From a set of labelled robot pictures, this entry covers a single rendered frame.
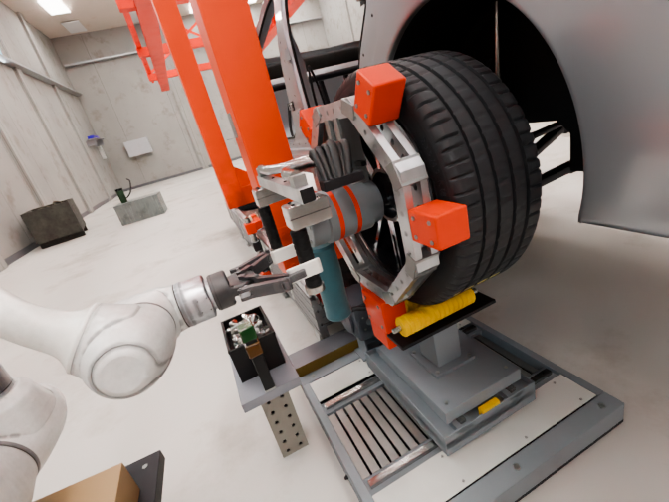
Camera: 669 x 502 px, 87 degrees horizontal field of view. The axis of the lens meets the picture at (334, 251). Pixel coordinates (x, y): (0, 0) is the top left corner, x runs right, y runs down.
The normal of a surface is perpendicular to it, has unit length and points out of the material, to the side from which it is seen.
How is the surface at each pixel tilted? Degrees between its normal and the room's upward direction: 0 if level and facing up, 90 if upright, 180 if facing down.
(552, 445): 0
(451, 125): 59
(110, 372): 88
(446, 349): 90
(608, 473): 0
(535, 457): 0
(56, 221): 90
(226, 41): 90
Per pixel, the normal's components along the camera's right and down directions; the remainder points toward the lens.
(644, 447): -0.24, -0.90
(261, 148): 0.39, 0.25
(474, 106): 0.18, -0.32
